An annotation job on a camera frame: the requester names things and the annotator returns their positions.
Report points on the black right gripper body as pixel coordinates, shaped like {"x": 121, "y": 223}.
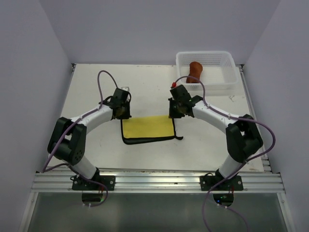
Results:
{"x": 175, "y": 111}

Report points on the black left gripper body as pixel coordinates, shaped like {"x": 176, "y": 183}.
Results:
{"x": 125, "y": 112}

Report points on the yellow microfiber towel black trim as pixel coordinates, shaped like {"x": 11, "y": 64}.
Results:
{"x": 150, "y": 129}

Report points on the brown microfiber towel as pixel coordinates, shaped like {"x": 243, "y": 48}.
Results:
{"x": 194, "y": 73}

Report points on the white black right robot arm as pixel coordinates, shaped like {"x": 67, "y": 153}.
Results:
{"x": 243, "y": 138}

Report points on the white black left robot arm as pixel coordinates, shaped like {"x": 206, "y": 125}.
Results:
{"x": 68, "y": 139}

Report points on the white perforated plastic basket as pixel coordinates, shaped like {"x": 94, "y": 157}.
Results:
{"x": 219, "y": 71}

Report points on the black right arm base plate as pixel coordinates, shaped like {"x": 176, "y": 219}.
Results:
{"x": 208, "y": 181}

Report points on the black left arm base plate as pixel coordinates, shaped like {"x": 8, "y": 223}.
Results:
{"x": 80, "y": 184}

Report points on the aluminium right side rail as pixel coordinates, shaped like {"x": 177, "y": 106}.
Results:
{"x": 264, "y": 158}

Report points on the aluminium table edge rail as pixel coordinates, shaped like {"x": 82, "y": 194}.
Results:
{"x": 61, "y": 181}

